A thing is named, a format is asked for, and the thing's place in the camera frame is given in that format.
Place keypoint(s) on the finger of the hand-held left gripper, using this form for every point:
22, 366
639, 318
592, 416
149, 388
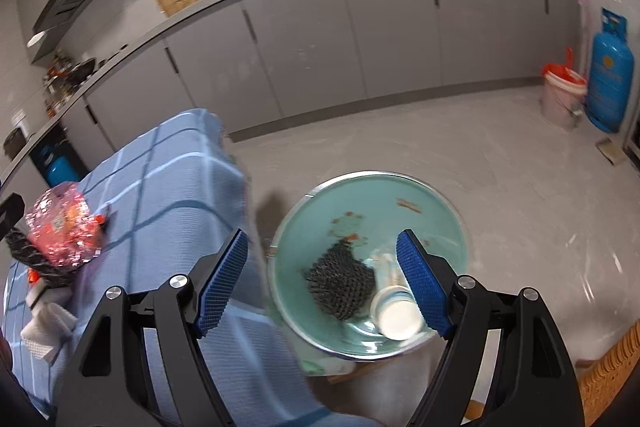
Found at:
10, 214

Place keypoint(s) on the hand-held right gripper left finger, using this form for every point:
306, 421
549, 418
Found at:
222, 287

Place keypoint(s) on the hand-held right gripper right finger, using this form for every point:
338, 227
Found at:
420, 287

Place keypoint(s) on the shiny red snack wrapper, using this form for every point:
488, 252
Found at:
60, 227

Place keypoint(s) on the light green basin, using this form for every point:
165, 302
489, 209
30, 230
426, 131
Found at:
390, 217

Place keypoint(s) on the white foam pieces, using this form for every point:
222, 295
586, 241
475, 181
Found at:
47, 332

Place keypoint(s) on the white paper cup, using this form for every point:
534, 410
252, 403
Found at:
397, 317

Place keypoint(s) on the small blue gas cylinder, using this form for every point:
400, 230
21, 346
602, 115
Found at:
60, 169

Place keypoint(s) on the black pot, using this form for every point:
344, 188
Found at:
15, 142

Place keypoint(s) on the blue plaid cloth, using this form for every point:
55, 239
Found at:
165, 187

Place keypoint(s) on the row of seasoning bottles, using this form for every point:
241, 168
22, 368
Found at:
55, 79

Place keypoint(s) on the black wok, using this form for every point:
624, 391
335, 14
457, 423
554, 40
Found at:
80, 69

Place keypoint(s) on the wicker chair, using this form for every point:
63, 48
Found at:
610, 372

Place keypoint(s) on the white bucket with red bag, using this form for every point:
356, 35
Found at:
560, 102

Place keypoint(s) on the cardboard piece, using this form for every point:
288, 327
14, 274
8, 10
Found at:
611, 152

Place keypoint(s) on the grey kitchen cabinet counter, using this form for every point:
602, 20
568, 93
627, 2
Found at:
350, 37

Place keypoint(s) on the tall blue gas cylinder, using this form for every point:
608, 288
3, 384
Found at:
607, 77

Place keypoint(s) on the pink mop stick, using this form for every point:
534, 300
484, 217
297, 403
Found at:
582, 32

